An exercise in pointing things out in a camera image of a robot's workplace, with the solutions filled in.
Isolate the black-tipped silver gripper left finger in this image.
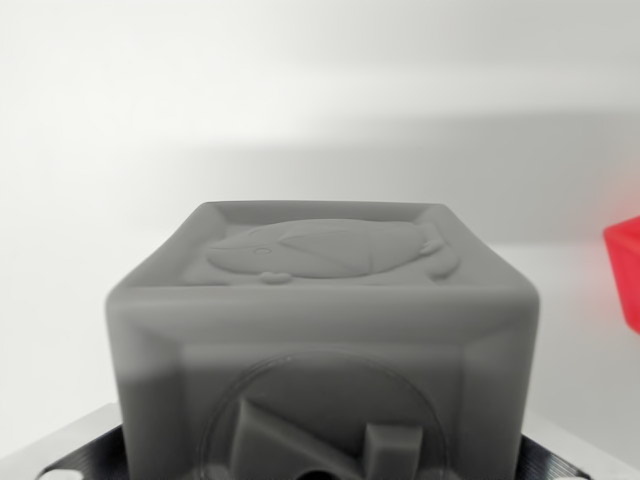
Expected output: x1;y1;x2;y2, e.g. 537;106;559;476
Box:
0;403;126;480

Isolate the black-tipped silver gripper right finger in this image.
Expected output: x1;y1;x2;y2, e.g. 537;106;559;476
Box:
519;412;640;480

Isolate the grey embossed toy cube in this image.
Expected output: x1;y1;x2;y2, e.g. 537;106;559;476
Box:
103;199;541;480

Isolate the red toy cube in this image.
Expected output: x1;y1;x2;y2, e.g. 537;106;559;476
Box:
603;214;640;335

